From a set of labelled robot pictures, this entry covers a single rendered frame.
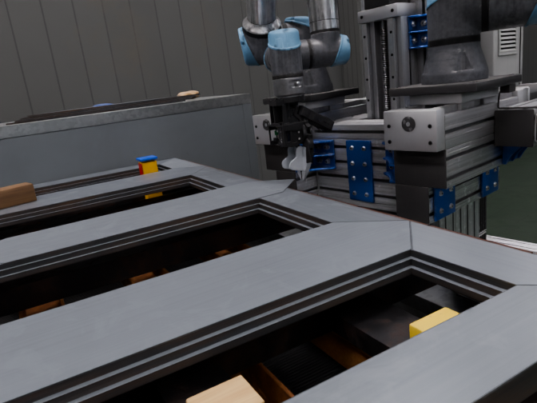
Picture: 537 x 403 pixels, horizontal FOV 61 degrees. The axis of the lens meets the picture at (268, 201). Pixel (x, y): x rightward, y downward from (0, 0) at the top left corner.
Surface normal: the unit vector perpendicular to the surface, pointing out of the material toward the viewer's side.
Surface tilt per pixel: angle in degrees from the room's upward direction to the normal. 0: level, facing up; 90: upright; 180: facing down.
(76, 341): 0
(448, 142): 90
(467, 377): 0
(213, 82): 90
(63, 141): 90
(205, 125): 90
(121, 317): 0
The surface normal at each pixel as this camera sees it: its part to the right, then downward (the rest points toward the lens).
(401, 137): -0.76, 0.25
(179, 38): 0.64, 0.12
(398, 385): -0.11, -0.96
